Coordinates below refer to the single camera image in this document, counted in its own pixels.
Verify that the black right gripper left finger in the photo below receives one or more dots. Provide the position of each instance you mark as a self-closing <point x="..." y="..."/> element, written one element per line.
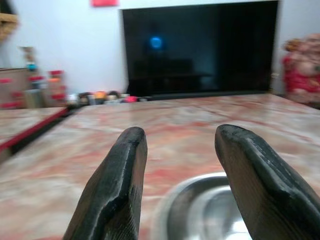
<point x="117" y="180"/>

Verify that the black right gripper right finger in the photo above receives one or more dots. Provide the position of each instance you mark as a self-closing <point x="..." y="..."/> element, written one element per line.
<point x="260" y="180"/>

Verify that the stainless steel bowl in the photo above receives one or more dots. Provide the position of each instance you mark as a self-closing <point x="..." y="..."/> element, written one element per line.
<point x="200" y="215"/>

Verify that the white blue small box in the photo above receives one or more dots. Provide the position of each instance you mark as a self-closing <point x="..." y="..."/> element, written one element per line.
<point x="115" y="102"/>

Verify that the small red object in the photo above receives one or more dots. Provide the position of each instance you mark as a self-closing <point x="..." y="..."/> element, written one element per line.
<point x="131" y="99"/>

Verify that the marble pattern folding table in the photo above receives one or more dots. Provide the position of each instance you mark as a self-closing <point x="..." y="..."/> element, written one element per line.
<point x="25" y="120"/>
<point x="175" y="120"/>

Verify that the black white toy figurine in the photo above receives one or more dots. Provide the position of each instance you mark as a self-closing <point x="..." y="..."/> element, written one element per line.
<point x="86" y="98"/>
<point x="113" y="95"/>

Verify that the yellow toy figurine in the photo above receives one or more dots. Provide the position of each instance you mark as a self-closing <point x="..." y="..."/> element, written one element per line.
<point x="100" y="95"/>

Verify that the small jar red lid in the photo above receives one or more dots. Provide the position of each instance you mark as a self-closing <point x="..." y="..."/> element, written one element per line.
<point x="58" y="100"/>

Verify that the black tv console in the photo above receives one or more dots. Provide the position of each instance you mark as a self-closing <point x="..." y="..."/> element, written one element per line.
<point x="200" y="96"/>

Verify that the clear jar orange lid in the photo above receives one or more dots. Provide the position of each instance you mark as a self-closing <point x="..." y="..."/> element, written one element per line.
<point x="57" y="85"/>

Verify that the red gold statue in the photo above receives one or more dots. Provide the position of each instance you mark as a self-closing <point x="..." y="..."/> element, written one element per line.
<point x="303" y="72"/>

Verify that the clear jar red lid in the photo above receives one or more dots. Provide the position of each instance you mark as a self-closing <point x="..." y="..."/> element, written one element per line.
<point x="57" y="73"/>
<point x="38" y="82"/>

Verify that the wooden drawer cabinet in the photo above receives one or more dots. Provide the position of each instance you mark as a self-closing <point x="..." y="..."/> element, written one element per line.
<point x="13" y="86"/>

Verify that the black television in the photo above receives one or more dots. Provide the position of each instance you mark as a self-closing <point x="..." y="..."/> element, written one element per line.
<point x="200" y="50"/>

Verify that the gold trophy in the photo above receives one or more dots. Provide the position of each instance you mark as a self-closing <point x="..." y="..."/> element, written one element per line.
<point x="29" y="58"/>

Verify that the red wall paper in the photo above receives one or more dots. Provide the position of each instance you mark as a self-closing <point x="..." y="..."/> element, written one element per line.
<point x="105" y="2"/>

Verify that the wooden wall shelf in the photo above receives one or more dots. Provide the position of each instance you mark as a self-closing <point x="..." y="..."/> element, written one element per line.
<point x="7" y="22"/>

